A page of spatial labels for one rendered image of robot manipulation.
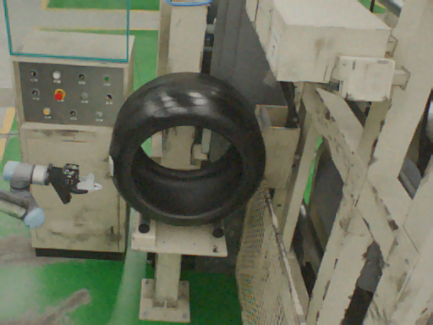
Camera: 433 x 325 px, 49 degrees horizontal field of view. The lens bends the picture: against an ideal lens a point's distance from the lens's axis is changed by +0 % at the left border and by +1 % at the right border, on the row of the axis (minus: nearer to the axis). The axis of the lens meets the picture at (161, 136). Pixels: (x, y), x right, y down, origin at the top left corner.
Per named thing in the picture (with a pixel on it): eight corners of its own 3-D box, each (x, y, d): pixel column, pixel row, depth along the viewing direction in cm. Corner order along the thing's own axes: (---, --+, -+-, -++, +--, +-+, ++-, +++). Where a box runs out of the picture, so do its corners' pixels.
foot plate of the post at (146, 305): (142, 279, 271) (142, 275, 269) (189, 283, 271) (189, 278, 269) (139, 319, 248) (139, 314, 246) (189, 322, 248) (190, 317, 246)
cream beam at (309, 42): (243, 11, 169) (249, -32, 161) (314, 15, 169) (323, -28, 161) (272, 82, 117) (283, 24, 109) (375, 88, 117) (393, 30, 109)
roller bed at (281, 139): (245, 161, 219) (255, 104, 204) (277, 163, 219) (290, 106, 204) (251, 187, 202) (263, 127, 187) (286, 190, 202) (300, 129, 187)
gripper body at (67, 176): (77, 176, 173) (44, 171, 172) (75, 195, 178) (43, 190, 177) (81, 164, 180) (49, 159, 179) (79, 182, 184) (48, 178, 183)
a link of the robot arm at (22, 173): (8, 174, 183) (8, 156, 179) (36, 179, 184) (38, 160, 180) (2, 185, 176) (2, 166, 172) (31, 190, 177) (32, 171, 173)
